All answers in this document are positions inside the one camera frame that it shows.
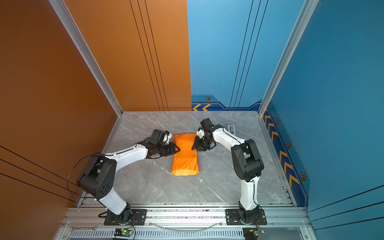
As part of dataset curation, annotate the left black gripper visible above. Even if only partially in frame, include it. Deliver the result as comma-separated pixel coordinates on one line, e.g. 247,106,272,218
157,142,182,157

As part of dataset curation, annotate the yellow orange wrapping paper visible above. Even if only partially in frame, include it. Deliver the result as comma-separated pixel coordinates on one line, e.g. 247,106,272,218
171,134,200,176

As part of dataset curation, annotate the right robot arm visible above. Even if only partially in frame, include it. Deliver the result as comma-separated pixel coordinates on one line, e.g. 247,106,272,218
192,119,267,226

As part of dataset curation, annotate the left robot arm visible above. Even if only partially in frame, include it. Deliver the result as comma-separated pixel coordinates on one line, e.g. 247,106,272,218
77,141,181,225

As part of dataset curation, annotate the white tape dispenser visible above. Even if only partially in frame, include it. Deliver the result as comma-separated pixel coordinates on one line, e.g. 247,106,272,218
227,124,236,135

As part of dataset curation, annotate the left green circuit board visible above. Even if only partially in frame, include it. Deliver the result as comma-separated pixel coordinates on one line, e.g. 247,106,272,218
114,228,135,239

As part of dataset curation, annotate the green circuit board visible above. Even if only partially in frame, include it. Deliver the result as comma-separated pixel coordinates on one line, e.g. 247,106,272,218
243,228,259,240
114,228,135,239

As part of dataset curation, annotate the right green circuit board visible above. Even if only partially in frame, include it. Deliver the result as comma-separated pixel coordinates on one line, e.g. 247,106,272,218
243,228,259,240

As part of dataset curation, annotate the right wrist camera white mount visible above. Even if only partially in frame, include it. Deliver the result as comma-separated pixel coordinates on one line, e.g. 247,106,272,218
197,118,215,139

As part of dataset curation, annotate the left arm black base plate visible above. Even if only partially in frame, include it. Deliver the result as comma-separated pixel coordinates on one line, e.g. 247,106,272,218
104,209,148,226

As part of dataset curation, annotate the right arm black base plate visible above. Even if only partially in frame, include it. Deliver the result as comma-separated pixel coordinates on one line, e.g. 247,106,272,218
225,208,268,226

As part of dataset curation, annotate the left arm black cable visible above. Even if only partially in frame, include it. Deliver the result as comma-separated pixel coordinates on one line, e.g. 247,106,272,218
65,153,103,197

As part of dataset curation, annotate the aluminium front rail frame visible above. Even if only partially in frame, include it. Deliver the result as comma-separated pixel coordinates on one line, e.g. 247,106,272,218
56,204,316,240

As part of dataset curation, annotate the right aluminium corner post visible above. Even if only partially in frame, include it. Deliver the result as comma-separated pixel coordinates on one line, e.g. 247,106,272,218
258,0,319,117

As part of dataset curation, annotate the aluminium corner post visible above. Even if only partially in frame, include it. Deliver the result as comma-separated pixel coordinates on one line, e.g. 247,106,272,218
49,0,123,117
258,0,319,117

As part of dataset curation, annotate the left aluminium corner post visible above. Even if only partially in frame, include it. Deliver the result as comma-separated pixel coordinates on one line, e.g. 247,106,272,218
49,0,123,117

